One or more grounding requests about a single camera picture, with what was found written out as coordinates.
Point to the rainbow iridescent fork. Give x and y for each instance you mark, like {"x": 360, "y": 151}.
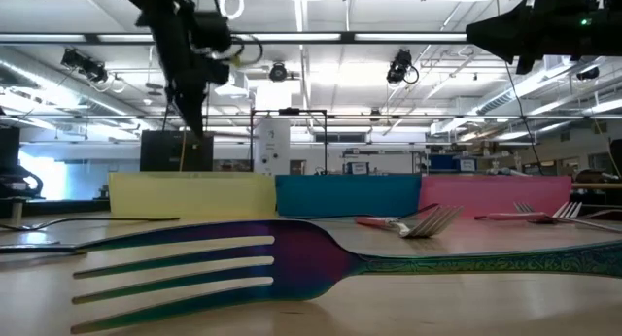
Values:
{"x": 306, "y": 258}

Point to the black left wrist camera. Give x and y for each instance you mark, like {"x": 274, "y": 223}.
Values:
{"x": 214, "y": 32}

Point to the white air vent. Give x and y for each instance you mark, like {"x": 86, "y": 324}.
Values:
{"x": 554, "y": 64}

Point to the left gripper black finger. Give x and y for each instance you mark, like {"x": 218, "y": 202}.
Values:
{"x": 192, "y": 108}

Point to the yellow tape tag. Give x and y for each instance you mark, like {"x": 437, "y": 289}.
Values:
{"x": 236, "y": 61}

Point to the blue plastic bin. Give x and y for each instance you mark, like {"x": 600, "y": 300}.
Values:
{"x": 340, "y": 195}

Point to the round black ceiling lamp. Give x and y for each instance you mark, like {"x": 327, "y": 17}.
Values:
{"x": 278, "y": 72}

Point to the black metal utensil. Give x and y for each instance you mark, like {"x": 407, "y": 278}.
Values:
{"x": 29, "y": 249}

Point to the dark ceiling device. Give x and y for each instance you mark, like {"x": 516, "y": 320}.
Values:
{"x": 588, "y": 74}

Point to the plain silver fork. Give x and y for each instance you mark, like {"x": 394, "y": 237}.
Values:
{"x": 543, "y": 221}

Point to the thin black horizontal rail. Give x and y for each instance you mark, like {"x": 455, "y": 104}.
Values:
{"x": 437, "y": 116}

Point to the black overhead light bar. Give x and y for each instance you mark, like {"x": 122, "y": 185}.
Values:
{"x": 347, "y": 37}

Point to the white sign box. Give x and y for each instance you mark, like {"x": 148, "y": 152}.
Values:
{"x": 358, "y": 168}

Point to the wooden table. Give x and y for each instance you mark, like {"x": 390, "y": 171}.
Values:
{"x": 597, "y": 185}

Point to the black ceiling camera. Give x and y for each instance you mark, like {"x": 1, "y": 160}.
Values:
{"x": 399, "y": 64}
{"x": 85, "y": 65}

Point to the black equipment silhouette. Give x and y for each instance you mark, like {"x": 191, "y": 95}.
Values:
{"x": 9, "y": 146}

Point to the white cabinet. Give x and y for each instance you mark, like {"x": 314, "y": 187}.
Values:
{"x": 272, "y": 146}

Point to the blue crate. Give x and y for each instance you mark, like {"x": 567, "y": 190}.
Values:
{"x": 442, "y": 162}

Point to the yellow plastic bin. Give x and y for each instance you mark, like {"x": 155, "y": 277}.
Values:
{"x": 194, "y": 195}

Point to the black monitor box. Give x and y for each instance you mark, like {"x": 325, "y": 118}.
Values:
{"x": 160, "y": 151}

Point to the pink plastic bin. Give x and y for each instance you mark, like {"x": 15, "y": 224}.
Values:
{"x": 486, "y": 192}

